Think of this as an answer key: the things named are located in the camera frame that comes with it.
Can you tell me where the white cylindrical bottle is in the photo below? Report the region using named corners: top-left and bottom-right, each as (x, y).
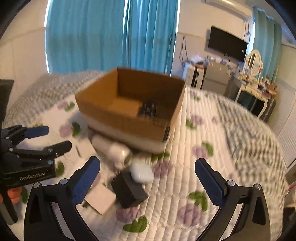
top-left (91, 134), bottom-right (132, 170)

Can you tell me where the black rectangular remote box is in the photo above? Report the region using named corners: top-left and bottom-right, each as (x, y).
top-left (137, 101), bottom-right (157, 118)

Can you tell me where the person's left hand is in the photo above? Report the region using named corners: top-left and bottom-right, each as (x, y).
top-left (8, 187), bottom-right (22, 204)

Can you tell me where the grey checked blanket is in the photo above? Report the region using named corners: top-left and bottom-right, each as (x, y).
top-left (4, 71), bottom-right (287, 186)

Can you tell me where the white flat box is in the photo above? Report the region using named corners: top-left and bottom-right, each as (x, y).
top-left (85, 184), bottom-right (116, 215)

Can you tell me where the floral white quilt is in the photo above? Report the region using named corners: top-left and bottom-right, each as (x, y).
top-left (5, 90), bottom-right (288, 240)

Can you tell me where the small black box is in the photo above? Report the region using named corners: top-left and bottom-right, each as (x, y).
top-left (111, 171), bottom-right (148, 208)

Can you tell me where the brown cardboard box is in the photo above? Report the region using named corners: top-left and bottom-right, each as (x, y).
top-left (75, 68), bottom-right (186, 154)

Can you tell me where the white louvred wardrobe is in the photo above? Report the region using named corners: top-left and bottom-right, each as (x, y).
top-left (268, 44), bottom-right (296, 167)

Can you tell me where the large blue curtain left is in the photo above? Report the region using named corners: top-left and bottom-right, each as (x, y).
top-left (45, 0), bottom-right (125, 73)

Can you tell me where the white dressing table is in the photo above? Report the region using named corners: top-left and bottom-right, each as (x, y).
top-left (234, 78), bottom-right (271, 118)

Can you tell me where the silver mini fridge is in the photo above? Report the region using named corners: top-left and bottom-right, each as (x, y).
top-left (202, 61), bottom-right (231, 95)

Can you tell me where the blue curtain middle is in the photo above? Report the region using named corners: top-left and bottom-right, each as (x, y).
top-left (122, 0), bottom-right (179, 75)

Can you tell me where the white oval mirror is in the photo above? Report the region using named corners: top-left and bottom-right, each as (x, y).
top-left (245, 50), bottom-right (263, 77)

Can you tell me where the white suitcase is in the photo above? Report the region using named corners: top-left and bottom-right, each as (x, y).
top-left (183, 63), bottom-right (205, 89)

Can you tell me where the blue curtain right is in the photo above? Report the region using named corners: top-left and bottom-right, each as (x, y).
top-left (253, 6), bottom-right (282, 83)

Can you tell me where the white air conditioner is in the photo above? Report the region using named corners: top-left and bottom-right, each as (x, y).
top-left (202, 0), bottom-right (252, 19)

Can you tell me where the black wall television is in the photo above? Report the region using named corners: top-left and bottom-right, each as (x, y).
top-left (208, 26), bottom-right (248, 62)

